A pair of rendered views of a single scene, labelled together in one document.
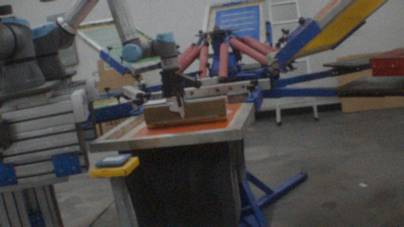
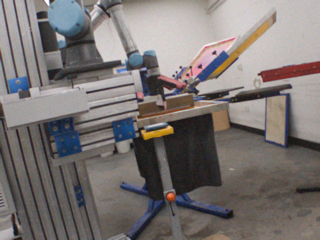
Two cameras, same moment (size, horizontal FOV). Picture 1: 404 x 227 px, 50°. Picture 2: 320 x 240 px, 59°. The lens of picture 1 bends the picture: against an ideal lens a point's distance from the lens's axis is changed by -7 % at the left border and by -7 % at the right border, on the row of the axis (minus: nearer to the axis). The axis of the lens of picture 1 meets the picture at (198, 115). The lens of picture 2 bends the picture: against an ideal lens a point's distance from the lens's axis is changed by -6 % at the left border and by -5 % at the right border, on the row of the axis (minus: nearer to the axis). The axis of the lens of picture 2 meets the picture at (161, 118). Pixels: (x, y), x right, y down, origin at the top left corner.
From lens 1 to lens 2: 0.83 m
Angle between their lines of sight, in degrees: 22
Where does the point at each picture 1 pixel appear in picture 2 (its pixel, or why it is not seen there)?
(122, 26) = (128, 40)
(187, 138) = (193, 111)
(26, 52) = (92, 35)
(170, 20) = not seen: hidden behind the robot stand
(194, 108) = (172, 102)
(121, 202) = (163, 158)
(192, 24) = not seen: hidden behind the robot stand
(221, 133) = (216, 106)
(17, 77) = (88, 54)
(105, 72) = not seen: hidden behind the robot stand
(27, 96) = (97, 71)
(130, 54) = (137, 60)
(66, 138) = (129, 106)
